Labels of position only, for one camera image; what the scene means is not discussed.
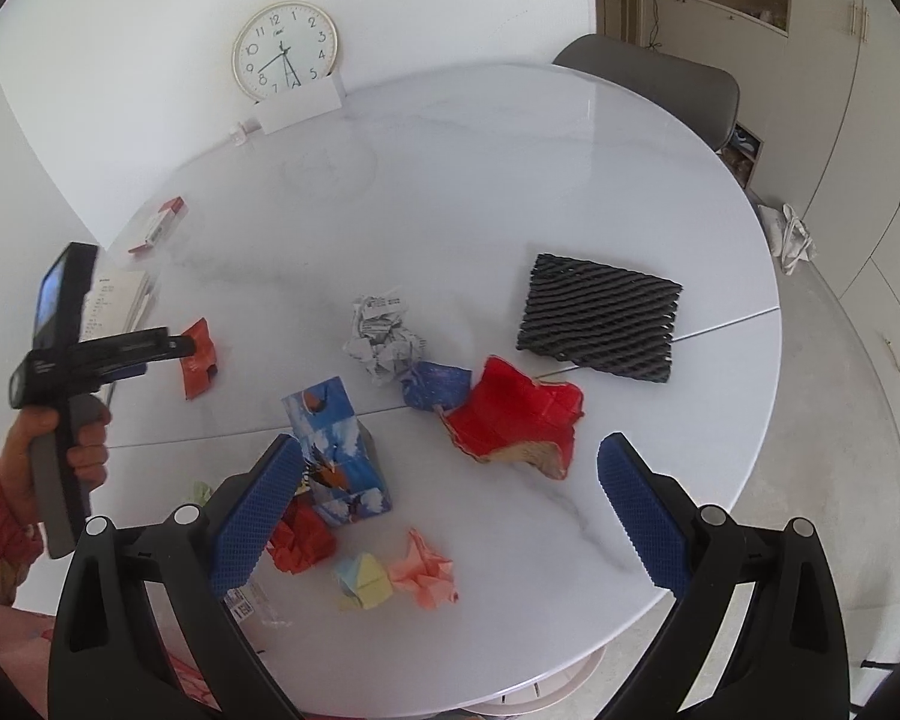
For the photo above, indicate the round white wall clock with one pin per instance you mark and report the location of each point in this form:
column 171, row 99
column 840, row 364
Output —
column 285, row 45

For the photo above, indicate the red paper box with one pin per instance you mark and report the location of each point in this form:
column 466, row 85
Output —
column 517, row 416

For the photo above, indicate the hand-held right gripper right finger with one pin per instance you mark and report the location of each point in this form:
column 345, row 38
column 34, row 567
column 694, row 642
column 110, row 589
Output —
column 641, row 517

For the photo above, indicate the yellow and blue folded paper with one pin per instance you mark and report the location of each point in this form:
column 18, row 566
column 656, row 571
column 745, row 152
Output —
column 364, row 581

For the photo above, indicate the row of shoes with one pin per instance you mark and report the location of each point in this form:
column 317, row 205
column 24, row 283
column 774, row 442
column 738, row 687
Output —
column 742, row 154

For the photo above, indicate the grey chair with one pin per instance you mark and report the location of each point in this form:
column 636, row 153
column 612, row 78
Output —
column 660, row 90

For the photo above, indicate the white notebook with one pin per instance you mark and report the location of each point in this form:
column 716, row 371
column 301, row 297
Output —
column 120, row 292

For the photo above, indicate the black foam net sleeve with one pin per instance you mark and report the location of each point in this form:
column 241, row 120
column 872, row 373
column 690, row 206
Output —
column 600, row 319

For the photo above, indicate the red crumpled paper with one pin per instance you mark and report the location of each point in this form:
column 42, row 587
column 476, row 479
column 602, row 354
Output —
column 304, row 540

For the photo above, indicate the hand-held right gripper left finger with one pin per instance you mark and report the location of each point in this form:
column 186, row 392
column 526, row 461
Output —
column 259, row 517

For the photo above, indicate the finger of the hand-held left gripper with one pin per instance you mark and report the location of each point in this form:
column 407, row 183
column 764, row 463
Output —
column 124, row 373
column 157, row 345

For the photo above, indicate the red and white small box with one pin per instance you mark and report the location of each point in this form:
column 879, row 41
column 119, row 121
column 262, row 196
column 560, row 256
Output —
column 161, row 223

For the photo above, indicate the cream built-in cabinet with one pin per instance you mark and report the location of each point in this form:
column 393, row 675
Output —
column 825, row 90

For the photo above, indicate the blue wrapper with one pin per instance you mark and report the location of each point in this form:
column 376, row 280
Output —
column 435, row 384

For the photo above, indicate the newspaper ball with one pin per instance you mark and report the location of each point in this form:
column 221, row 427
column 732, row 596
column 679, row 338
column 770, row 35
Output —
column 386, row 341

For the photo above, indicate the person's left hand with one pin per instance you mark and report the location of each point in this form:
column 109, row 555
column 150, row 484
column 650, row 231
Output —
column 21, row 457

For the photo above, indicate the blue printed carton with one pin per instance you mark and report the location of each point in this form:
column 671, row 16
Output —
column 341, row 457

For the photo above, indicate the white cloth bag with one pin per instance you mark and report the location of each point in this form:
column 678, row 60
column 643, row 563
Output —
column 791, row 236

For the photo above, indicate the clear plastic wrapper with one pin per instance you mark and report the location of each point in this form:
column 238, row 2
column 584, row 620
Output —
column 255, row 606

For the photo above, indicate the white card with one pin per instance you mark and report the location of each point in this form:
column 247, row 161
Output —
column 300, row 109

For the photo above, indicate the small green paper scrap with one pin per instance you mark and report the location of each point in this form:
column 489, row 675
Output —
column 201, row 493

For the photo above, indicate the pink crumpled paper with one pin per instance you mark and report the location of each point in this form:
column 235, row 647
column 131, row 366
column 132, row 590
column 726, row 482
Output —
column 424, row 570

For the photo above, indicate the red snack wrapper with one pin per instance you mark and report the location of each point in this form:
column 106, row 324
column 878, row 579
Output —
column 199, row 371

